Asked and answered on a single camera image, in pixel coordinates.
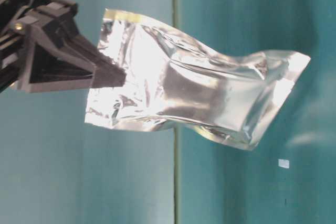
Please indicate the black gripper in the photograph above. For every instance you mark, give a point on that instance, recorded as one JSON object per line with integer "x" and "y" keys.
{"x": 42, "y": 49}

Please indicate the silver zip bag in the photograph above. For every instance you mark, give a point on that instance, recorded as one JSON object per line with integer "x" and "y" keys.
{"x": 172, "y": 79}

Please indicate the small white tape scrap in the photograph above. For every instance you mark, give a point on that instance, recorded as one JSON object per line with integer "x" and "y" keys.
{"x": 284, "y": 163}

